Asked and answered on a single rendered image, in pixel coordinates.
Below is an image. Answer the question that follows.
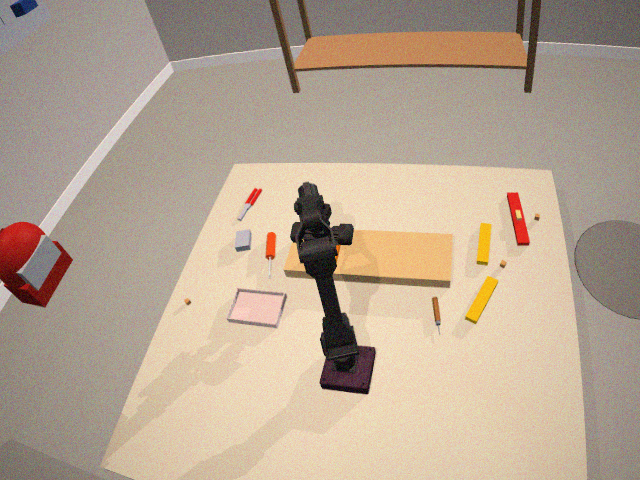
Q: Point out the tan wooden panel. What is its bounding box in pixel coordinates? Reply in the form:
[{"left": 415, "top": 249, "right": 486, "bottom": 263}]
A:
[{"left": 283, "top": 230, "right": 453, "bottom": 288}]

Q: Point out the red flat bar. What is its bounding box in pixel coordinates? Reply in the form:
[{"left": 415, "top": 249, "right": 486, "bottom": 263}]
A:
[{"left": 507, "top": 192, "right": 529, "bottom": 246}]

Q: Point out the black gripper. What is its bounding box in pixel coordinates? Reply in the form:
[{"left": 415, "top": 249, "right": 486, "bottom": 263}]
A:
[{"left": 290, "top": 222, "right": 354, "bottom": 245}]

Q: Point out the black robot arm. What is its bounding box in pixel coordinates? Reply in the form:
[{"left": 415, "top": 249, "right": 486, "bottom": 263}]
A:
[{"left": 294, "top": 181, "right": 360, "bottom": 373}]

